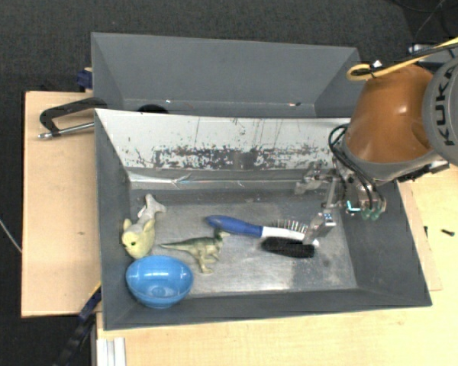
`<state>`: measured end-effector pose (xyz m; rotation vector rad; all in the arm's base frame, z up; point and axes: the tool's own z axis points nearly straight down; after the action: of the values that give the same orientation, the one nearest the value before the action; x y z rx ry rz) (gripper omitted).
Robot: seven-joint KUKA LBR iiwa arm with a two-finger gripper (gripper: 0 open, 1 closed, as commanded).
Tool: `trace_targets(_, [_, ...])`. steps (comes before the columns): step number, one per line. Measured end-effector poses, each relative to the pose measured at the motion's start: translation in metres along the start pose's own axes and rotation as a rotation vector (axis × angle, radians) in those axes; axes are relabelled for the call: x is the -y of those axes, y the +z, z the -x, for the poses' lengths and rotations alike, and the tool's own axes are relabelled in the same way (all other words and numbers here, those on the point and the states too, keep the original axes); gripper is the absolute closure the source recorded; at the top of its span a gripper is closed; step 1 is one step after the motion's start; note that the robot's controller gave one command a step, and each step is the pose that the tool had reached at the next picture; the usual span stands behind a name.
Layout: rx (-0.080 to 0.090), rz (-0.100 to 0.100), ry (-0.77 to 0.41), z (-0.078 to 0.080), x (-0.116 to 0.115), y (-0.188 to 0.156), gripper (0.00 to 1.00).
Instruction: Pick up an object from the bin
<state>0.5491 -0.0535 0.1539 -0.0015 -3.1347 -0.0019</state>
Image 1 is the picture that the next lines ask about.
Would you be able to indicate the blue bowl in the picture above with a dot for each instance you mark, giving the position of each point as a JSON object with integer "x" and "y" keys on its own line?
{"x": 158, "y": 280}

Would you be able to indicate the black round object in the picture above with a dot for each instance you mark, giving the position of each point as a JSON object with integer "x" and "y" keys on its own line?
{"x": 152, "y": 108}

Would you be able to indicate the small black screw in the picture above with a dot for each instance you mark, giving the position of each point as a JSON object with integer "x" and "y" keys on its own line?
{"x": 447, "y": 233}

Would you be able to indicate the pale yellow toy whale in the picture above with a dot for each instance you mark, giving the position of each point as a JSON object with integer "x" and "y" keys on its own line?
{"x": 141, "y": 235}

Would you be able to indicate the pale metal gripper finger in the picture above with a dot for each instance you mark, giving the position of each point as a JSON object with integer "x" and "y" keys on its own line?
{"x": 320, "y": 227}
{"x": 309, "y": 181}

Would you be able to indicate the blue and white brush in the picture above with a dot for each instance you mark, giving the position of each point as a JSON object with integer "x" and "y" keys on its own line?
{"x": 244, "y": 227}

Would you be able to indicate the green toy dinosaur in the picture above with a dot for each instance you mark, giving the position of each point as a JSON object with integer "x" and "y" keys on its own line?
{"x": 202, "y": 247}

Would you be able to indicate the grey metal bin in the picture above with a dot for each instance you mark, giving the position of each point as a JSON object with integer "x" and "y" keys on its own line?
{"x": 252, "y": 273}

